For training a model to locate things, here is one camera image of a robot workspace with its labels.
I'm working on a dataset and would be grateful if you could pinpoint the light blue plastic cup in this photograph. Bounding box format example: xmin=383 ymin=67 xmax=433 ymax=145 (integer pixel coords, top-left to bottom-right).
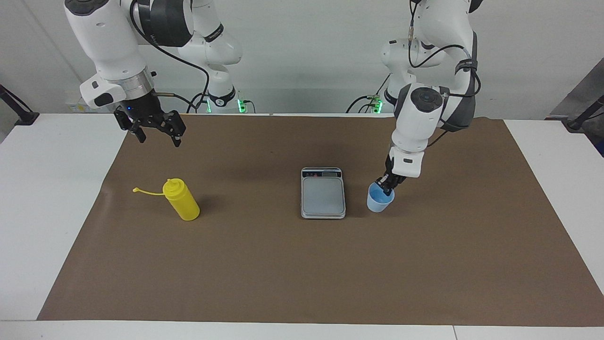
xmin=367 ymin=182 xmax=395 ymax=213

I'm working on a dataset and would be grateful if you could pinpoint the yellow squeeze bottle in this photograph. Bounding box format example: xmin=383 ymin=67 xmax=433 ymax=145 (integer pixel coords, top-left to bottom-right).
xmin=133 ymin=178 xmax=201 ymax=221

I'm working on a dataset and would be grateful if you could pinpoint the silver digital kitchen scale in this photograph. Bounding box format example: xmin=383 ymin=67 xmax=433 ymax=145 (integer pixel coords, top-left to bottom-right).
xmin=301 ymin=167 xmax=346 ymax=220

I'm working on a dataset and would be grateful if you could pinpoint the brown table mat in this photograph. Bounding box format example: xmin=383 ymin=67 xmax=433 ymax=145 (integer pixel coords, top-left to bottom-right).
xmin=37 ymin=113 xmax=604 ymax=327

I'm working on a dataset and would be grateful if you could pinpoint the grey slanted panel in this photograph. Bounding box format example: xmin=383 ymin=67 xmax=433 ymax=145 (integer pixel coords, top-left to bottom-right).
xmin=550 ymin=58 xmax=604 ymax=119

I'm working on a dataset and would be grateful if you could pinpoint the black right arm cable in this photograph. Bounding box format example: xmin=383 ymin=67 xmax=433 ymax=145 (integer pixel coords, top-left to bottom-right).
xmin=130 ymin=0 xmax=210 ymax=114

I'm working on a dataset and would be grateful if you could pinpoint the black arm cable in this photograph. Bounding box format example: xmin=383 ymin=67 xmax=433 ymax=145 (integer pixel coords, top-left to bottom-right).
xmin=408 ymin=0 xmax=482 ymax=137
xmin=130 ymin=0 xmax=210 ymax=114

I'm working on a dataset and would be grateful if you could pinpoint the white wall socket box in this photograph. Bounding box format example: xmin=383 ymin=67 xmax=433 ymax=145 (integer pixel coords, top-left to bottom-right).
xmin=66 ymin=97 xmax=97 ymax=113

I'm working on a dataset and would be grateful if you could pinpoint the black base cable bundle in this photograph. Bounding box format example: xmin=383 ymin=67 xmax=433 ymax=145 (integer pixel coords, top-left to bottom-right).
xmin=345 ymin=73 xmax=392 ymax=114

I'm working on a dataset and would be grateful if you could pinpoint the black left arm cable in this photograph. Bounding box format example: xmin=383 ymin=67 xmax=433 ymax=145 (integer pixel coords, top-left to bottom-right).
xmin=408 ymin=0 xmax=482 ymax=137

